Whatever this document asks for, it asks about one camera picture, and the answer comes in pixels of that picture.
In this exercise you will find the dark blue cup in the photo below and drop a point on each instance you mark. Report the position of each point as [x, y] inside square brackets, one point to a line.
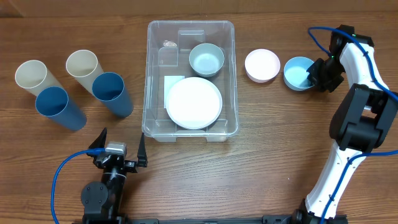
[110, 89]
[55, 103]

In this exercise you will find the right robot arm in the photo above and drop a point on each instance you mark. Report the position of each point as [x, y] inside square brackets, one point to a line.
[359, 125]

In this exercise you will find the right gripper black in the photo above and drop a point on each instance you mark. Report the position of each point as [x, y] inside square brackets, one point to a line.
[329, 85]

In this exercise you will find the clear plastic storage bin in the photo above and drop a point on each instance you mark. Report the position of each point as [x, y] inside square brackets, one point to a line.
[168, 47]

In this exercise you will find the beige cup far left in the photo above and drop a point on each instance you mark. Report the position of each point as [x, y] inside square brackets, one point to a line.
[34, 77]

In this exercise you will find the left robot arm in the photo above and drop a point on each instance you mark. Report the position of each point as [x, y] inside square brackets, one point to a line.
[102, 199]

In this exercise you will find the light blue bowl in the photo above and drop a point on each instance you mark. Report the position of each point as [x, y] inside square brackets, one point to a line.
[295, 73]

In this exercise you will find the beige cup centre left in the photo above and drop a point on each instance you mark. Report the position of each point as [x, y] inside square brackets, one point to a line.
[84, 67]

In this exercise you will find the beige cup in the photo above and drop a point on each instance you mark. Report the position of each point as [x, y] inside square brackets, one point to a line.
[34, 77]
[84, 67]

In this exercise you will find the white round plate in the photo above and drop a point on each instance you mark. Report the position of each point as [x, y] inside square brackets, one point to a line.
[194, 103]

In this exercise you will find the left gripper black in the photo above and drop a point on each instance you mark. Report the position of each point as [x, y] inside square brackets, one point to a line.
[142, 159]

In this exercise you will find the pink bowl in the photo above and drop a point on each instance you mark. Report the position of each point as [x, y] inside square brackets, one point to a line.
[262, 65]

